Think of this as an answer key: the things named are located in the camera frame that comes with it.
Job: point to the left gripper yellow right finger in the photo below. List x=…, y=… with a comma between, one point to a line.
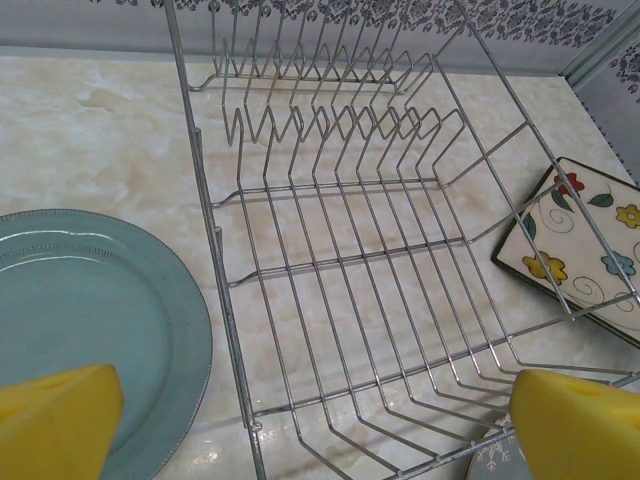
x=575, y=430

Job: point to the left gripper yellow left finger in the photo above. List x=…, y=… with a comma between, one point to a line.
x=60, y=425

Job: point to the grey reindeer plate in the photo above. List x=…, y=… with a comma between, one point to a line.
x=492, y=452

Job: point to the round teal plate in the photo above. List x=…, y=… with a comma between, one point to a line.
x=100, y=300

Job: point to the square floral plate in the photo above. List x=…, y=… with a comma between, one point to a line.
x=585, y=240

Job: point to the right aluminium upright post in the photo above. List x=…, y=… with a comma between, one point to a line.
x=595, y=60

